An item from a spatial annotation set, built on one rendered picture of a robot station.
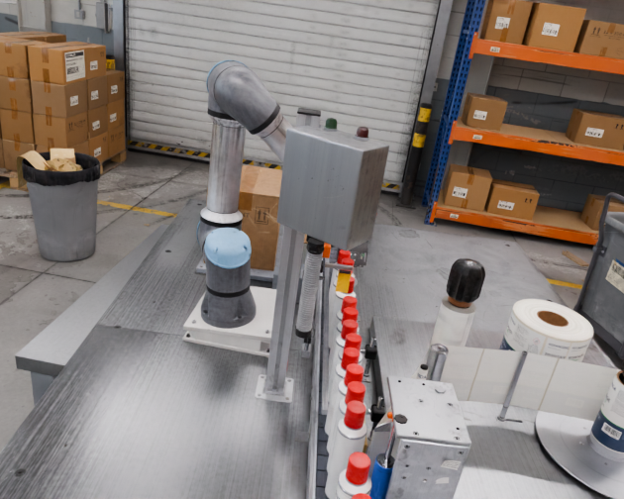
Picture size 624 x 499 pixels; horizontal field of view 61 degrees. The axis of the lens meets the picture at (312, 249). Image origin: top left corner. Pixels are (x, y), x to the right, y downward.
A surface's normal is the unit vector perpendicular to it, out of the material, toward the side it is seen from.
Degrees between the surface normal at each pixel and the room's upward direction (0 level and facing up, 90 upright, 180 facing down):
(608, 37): 90
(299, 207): 90
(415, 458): 90
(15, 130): 90
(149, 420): 0
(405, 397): 0
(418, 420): 0
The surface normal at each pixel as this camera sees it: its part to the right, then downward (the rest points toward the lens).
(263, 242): 0.00, 0.42
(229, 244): 0.11, -0.83
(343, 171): -0.59, 0.26
